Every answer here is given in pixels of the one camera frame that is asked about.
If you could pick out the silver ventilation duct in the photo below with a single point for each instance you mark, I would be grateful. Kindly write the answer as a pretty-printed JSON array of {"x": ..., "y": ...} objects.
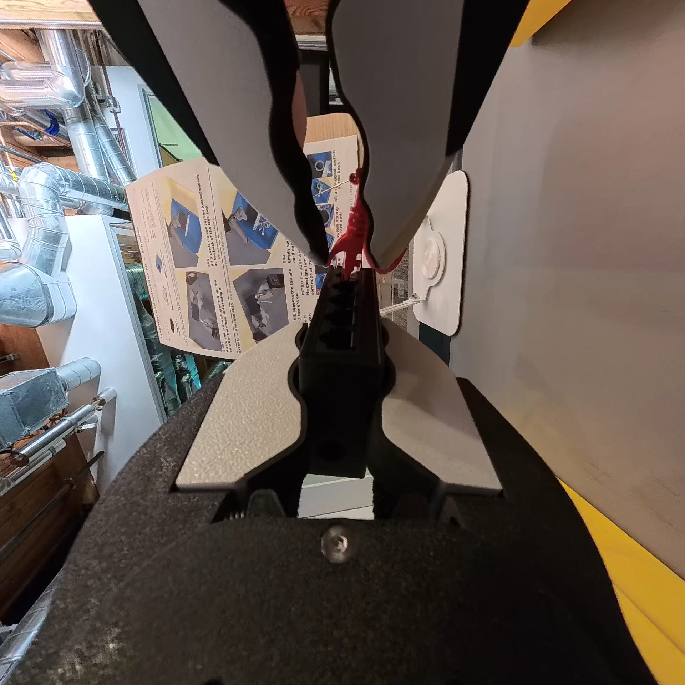
[
  {"x": 75, "y": 96},
  {"x": 21, "y": 637},
  {"x": 43, "y": 241}
]

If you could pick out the instruction poster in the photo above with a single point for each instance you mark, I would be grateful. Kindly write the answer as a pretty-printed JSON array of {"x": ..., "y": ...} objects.
[{"x": 214, "y": 241}]

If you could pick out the black ethernet switch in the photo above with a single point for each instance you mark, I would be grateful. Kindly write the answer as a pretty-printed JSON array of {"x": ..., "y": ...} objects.
[{"x": 342, "y": 385}]

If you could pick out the white stand base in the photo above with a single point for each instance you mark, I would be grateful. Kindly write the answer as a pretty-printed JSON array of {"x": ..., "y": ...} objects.
[{"x": 444, "y": 257}]

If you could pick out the grey square duct box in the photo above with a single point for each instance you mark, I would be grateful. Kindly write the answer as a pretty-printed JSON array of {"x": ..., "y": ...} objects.
[{"x": 32, "y": 401}]

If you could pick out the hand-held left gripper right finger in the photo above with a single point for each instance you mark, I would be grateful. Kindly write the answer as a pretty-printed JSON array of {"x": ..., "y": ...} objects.
[{"x": 433, "y": 428}]

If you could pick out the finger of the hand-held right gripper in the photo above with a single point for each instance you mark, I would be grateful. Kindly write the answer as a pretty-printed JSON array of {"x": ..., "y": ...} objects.
[
  {"x": 406, "y": 80},
  {"x": 225, "y": 80}
]

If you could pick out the instruction sheet on board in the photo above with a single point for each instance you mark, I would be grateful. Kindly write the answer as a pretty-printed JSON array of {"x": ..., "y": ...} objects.
[{"x": 332, "y": 128}]

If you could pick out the brown wooden beam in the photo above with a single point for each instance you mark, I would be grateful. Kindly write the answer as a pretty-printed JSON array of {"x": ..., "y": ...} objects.
[{"x": 310, "y": 13}]

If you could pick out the shiny metal rod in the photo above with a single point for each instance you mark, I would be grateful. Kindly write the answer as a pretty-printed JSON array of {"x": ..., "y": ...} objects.
[{"x": 59, "y": 428}]

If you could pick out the yellow plastic bin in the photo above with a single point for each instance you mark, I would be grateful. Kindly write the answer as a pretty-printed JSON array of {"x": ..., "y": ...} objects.
[
  {"x": 642, "y": 588},
  {"x": 535, "y": 19}
]

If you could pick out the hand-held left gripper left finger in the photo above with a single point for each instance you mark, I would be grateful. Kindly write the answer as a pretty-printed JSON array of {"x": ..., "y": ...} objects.
[{"x": 241, "y": 423}]

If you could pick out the green tinted window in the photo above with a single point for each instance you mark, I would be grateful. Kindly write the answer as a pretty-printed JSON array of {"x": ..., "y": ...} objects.
[{"x": 171, "y": 128}]

